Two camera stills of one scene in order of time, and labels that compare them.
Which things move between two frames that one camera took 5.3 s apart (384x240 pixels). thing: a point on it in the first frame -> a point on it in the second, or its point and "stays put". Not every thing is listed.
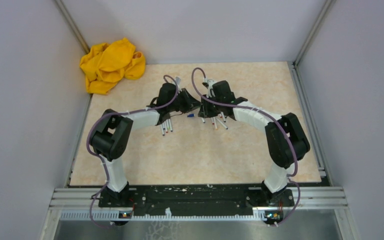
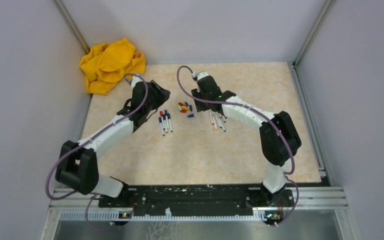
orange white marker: x=215 y=123 stays put
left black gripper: x=190 y=102 -> x=162 y=94
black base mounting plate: x=195 y=200 stays put
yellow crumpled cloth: x=105 y=64 stays put
